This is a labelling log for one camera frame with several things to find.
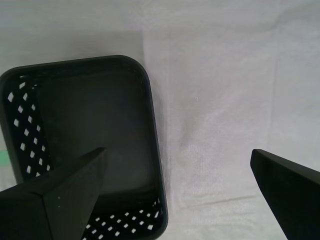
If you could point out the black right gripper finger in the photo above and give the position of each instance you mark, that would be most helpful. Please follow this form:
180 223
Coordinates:
50 205
295 195

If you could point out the black perforated plastic basket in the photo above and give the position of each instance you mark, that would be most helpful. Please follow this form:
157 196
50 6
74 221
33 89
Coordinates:
100 112

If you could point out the long green tape strip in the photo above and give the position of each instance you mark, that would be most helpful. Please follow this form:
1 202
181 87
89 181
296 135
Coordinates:
3 157

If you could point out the white table cloth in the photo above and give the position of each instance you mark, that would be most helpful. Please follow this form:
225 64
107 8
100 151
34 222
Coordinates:
225 100

